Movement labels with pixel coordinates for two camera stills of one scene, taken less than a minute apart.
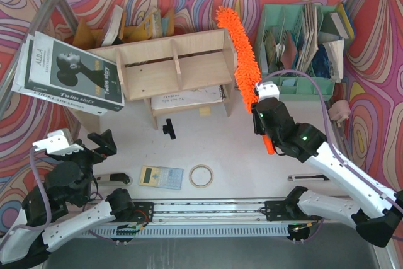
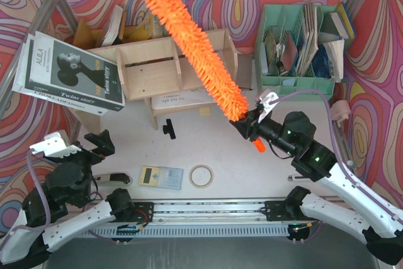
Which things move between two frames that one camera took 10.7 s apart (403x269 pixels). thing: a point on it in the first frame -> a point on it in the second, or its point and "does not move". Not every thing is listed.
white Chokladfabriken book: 19,82 does not move
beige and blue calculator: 161,177 does not move
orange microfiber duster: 247,74 -> 188,33
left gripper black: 89,154 does not move
